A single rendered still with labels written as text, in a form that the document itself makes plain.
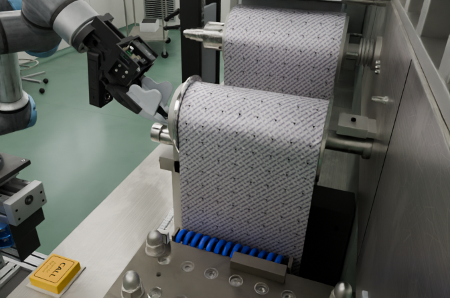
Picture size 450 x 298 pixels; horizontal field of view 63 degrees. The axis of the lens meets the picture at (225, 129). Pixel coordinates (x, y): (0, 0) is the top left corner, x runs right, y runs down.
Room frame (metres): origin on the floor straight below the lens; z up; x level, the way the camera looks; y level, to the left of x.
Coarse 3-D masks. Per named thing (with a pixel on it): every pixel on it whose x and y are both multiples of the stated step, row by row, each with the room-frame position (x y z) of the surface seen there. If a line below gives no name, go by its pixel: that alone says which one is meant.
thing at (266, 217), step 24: (192, 192) 0.55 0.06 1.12; (216, 192) 0.53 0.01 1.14; (240, 192) 0.52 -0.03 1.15; (264, 192) 0.50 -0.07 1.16; (288, 192) 0.49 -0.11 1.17; (192, 216) 0.55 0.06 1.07; (216, 216) 0.53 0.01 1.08; (240, 216) 0.52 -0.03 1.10; (264, 216) 0.50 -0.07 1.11; (288, 216) 0.49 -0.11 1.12; (240, 240) 0.52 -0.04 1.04; (264, 240) 0.50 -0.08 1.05; (288, 240) 0.49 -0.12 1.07
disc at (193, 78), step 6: (192, 78) 0.62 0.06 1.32; (198, 78) 0.64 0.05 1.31; (186, 84) 0.59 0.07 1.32; (180, 90) 0.58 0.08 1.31; (186, 90) 0.59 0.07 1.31; (180, 96) 0.57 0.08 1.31; (180, 102) 0.57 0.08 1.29; (174, 114) 0.55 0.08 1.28; (174, 120) 0.55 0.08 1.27; (174, 126) 0.54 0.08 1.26; (174, 132) 0.54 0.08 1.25; (174, 138) 0.54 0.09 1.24; (174, 144) 0.55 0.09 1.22
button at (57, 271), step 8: (56, 256) 0.57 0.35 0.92; (48, 264) 0.55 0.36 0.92; (56, 264) 0.55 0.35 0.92; (64, 264) 0.55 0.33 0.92; (72, 264) 0.55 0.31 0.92; (40, 272) 0.53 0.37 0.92; (48, 272) 0.53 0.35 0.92; (56, 272) 0.53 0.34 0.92; (64, 272) 0.53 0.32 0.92; (72, 272) 0.54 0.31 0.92; (32, 280) 0.51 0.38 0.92; (40, 280) 0.51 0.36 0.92; (48, 280) 0.51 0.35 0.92; (56, 280) 0.51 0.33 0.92; (64, 280) 0.51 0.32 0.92; (48, 288) 0.50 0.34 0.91; (56, 288) 0.49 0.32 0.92
